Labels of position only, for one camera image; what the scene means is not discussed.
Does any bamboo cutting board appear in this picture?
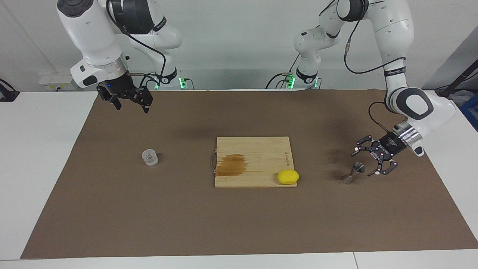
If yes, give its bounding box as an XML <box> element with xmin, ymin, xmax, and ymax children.
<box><xmin>211</xmin><ymin>136</ymin><xmax>298</xmax><ymax>188</ymax></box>

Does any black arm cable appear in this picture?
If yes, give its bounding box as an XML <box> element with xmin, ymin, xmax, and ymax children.
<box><xmin>344</xmin><ymin>0</ymin><xmax>407</xmax><ymax>135</ymax></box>
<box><xmin>106</xmin><ymin>0</ymin><xmax>167</xmax><ymax>88</ymax></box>

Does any yellow lemon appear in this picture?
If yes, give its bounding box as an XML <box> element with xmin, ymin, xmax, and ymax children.
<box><xmin>277</xmin><ymin>169</ymin><xmax>300</xmax><ymax>186</ymax></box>

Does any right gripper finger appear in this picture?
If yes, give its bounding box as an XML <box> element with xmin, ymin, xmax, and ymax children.
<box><xmin>131</xmin><ymin>86</ymin><xmax>154</xmax><ymax>114</ymax></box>
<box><xmin>102</xmin><ymin>93</ymin><xmax>122</xmax><ymax>111</ymax></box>

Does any brown table mat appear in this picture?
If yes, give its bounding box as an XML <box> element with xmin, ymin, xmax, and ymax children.
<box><xmin>21</xmin><ymin>89</ymin><xmax>478</xmax><ymax>259</ymax></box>

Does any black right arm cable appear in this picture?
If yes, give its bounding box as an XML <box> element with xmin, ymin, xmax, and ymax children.
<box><xmin>106</xmin><ymin>0</ymin><xmax>167</xmax><ymax>88</ymax></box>

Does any black left base cable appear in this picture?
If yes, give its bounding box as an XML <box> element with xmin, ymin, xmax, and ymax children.
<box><xmin>265</xmin><ymin>56</ymin><xmax>301</xmax><ymax>89</ymax></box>

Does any black base cable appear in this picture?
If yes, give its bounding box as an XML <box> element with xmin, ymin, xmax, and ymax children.
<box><xmin>139</xmin><ymin>73</ymin><xmax>159</xmax><ymax>90</ymax></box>
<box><xmin>265</xmin><ymin>56</ymin><xmax>301</xmax><ymax>89</ymax></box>

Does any black stand base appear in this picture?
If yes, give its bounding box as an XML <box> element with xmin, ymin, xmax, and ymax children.
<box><xmin>0</xmin><ymin>78</ymin><xmax>20</xmax><ymax>102</ymax></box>

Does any black tripod leg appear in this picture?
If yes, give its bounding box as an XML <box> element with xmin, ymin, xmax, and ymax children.
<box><xmin>435</xmin><ymin>60</ymin><xmax>478</xmax><ymax>98</ymax></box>

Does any white wall socket box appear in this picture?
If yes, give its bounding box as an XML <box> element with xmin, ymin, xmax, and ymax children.
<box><xmin>38</xmin><ymin>73</ymin><xmax>81</xmax><ymax>92</ymax></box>

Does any steel jigger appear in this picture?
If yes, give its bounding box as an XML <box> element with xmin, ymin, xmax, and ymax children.
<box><xmin>341</xmin><ymin>161</ymin><xmax>366</xmax><ymax>185</ymax></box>

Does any black right base cable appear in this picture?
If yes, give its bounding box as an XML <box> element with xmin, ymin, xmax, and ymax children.
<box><xmin>139</xmin><ymin>73</ymin><xmax>159</xmax><ymax>90</ymax></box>

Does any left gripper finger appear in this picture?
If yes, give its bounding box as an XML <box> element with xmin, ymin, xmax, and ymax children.
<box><xmin>351</xmin><ymin>135</ymin><xmax>380</xmax><ymax>157</ymax></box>
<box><xmin>367</xmin><ymin>152</ymin><xmax>397</xmax><ymax>176</ymax></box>

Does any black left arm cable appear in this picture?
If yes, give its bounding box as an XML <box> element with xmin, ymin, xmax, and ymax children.
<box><xmin>344</xmin><ymin>0</ymin><xmax>407</xmax><ymax>135</ymax></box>

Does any clear glass cup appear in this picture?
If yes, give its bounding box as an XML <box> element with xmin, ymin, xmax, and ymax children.
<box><xmin>142</xmin><ymin>149</ymin><xmax>159</xmax><ymax>166</ymax></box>

